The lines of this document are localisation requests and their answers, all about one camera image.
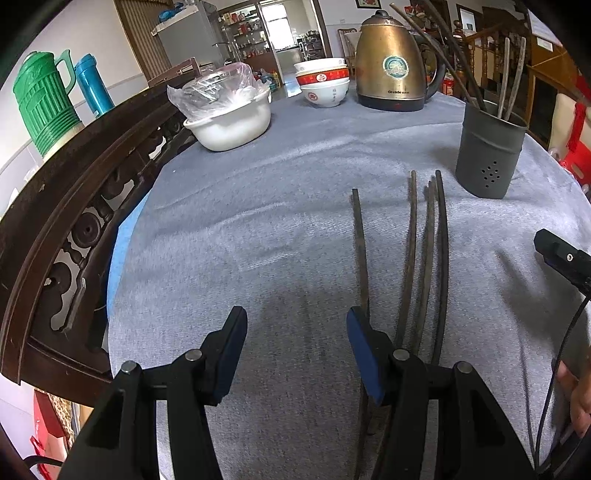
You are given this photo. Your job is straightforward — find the dark wooden chair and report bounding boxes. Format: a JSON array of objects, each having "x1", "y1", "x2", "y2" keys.
[{"x1": 148, "y1": 58, "x2": 204, "y2": 88}]

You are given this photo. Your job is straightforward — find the blue thermos flask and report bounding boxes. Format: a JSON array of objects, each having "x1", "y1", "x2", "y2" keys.
[{"x1": 74, "y1": 54, "x2": 115, "y2": 118}]

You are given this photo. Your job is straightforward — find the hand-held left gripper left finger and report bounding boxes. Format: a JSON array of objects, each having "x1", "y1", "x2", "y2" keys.
[{"x1": 58, "y1": 305, "x2": 249, "y2": 480}]

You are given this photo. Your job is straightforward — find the red plastic chair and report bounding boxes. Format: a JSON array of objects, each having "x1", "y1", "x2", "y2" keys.
[{"x1": 549, "y1": 104, "x2": 591, "y2": 185}]

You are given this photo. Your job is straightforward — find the wall calendar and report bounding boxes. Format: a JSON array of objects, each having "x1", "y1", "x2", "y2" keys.
[{"x1": 526, "y1": 7, "x2": 568, "y2": 52}]

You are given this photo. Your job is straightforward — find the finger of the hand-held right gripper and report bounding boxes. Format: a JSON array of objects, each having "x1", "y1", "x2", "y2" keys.
[{"x1": 534, "y1": 228, "x2": 591, "y2": 292}]

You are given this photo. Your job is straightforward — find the plain white bowl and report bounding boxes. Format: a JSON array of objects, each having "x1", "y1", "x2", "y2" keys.
[{"x1": 294, "y1": 58, "x2": 346, "y2": 75}]

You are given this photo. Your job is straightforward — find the red rimmed bowl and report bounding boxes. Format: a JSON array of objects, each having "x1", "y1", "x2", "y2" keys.
[{"x1": 295, "y1": 67, "x2": 349, "y2": 88}]

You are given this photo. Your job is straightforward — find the brown wooden door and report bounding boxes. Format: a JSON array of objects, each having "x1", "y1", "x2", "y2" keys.
[{"x1": 115, "y1": 0, "x2": 174, "y2": 81}]

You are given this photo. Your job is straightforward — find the dark carved wooden sideboard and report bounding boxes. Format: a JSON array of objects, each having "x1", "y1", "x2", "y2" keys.
[{"x1": 0, "y1": 88, "x2": 208, "y2": 402}]

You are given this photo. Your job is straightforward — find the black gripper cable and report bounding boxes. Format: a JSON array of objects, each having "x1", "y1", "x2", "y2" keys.
[{"x1": 531, "y1": 295, "x2": 591, "y2": 472}]

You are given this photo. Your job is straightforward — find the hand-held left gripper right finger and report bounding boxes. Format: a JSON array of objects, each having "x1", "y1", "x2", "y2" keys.
[{"x1": 346, "y1": 306, "x2": 539, "y2": 480}]

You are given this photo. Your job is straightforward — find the cream armchair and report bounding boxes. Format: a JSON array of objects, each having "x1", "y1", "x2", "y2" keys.
[{"x1": 551, "y1": 90, "x2": 585, "y2": 148}]

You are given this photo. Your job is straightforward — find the green thermos flask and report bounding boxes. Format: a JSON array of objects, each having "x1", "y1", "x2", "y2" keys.
[{"x1": 12, "y1": 50, "x2": 86, "y2": 160}]

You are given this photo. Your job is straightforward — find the grey refrigerator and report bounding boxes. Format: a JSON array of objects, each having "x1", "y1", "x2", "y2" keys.
[{"x1": 152, "y1": 0, "x2": 232, "y2": 70}]

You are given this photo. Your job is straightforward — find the white ceramic pot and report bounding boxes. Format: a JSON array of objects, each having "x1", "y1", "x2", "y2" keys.
[{"x1": 183, "y1": 85, "x2": 272, "y2": 152}]

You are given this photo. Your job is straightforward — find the person's right hand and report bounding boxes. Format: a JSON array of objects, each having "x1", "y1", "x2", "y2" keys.
[{"x1": 556, "y1": 344, "x2": 591, "y2": 437}]

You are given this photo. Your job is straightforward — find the wooden dining chair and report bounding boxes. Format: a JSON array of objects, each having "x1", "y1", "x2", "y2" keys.
[{"x1": 337, "y1": 28, "x2": 362, "y2": 75}]

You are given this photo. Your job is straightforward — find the metal storage rack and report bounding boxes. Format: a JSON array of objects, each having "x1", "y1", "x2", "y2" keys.
[{"x1": 298, "y1": 32, "x2": 331, "y2": 61}]

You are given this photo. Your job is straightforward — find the white bowl with red mark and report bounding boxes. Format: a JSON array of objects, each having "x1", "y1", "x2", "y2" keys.
[{"x1": 302, "y1": 78, "x2": 350, "y2": 108}]

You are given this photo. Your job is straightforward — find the golden electric kettle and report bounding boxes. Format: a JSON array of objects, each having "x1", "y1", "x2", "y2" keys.
[{"x1": 355, "y1": 10, "x2": 446, "y2": 112}]

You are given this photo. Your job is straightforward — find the wooden stair railing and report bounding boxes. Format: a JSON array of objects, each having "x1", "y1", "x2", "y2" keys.
[{"x1": 450, "y1": 18, "x2": 532, "y2": 102}]

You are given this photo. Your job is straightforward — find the glass shelf with bottles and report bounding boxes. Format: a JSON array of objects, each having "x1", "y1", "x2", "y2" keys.
[{"x1": 222, "y1": 7, "x2": 273, "y2": 61}]

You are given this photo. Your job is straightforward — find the blue table cover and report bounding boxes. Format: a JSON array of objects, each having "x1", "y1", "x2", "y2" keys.
[{"x1": 106, "y1": 191, "x2": 153, "y2": 324}]

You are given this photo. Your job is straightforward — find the grey perforated chopstick holder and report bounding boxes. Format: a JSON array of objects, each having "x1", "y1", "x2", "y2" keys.
[{"x1": 455, "y1": 98, "x2": 528, "y2": 200}]

